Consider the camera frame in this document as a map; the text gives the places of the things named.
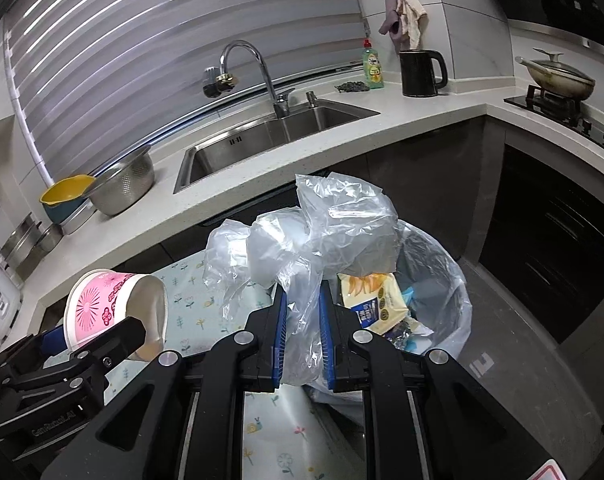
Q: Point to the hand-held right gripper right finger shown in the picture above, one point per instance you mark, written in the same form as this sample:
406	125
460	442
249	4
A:
327	340

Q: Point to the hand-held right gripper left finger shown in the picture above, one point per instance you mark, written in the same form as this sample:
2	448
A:
280	330

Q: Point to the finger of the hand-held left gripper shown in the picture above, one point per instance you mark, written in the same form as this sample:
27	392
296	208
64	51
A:
124	340
51	342

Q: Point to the pink paper cup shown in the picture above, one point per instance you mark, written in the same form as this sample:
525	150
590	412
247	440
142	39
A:
96	305

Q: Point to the yellow snack wrapper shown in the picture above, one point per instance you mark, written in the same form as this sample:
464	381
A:
377	300

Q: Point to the clear plastic bag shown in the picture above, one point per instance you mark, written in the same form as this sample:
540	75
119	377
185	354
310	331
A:
342	220

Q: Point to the trash bin with clear liner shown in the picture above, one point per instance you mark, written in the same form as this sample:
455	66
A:
447	310

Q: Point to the stacked steel pots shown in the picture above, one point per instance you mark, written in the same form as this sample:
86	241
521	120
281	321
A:
19	245

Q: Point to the small steel bowl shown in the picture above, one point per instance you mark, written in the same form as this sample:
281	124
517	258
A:
49	237

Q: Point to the floral tablecloth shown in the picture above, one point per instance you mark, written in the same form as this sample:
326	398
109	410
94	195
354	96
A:
277	435

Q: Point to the yellow and blue basin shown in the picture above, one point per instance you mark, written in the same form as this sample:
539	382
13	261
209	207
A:
64	192

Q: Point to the steel colander bowl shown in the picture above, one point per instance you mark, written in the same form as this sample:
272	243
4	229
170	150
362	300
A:
121	185

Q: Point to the stainless steel sink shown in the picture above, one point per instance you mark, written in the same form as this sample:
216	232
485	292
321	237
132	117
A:
262	135

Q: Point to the sink soap dispenser pump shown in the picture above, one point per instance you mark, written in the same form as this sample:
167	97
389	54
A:
312	100

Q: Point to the black built-in oven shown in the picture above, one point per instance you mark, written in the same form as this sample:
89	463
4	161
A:
557	240

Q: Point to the black faucet filter head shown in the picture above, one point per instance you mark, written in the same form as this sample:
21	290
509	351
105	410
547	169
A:
214	85

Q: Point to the dark scouring pad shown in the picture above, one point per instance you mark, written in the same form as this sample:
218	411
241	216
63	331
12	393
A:
352	86

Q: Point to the chrome faucet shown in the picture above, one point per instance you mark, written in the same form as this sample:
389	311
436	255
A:
262	67

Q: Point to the green dish soap bottle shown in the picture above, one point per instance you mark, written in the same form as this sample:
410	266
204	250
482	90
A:
374	72

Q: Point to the black electric kettle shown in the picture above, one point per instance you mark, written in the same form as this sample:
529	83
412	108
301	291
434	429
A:
417	75

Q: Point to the grey striped window blind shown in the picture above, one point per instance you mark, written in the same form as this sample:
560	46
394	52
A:
131	35

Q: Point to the black gas stove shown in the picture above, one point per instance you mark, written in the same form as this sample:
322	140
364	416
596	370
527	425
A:
572	115

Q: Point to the purple hanging cloth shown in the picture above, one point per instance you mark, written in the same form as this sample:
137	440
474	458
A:
392	10

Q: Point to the beige hanging cloth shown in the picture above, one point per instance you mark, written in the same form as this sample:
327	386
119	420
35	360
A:
412	10

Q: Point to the lidded wok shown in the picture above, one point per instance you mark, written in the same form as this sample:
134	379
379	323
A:
557	82

